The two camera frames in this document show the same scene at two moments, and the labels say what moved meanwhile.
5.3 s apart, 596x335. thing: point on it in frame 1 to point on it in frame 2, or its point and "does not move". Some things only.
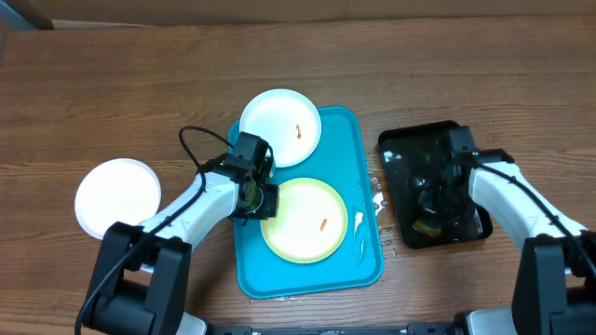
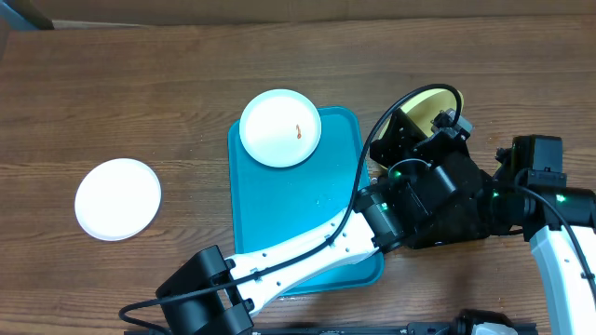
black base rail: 434,328 does not move
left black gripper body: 264,203 to 391,154
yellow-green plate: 311,222 to 461,110
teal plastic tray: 341,160 does not move
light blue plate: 288,120 does not move
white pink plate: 116,190 does not move
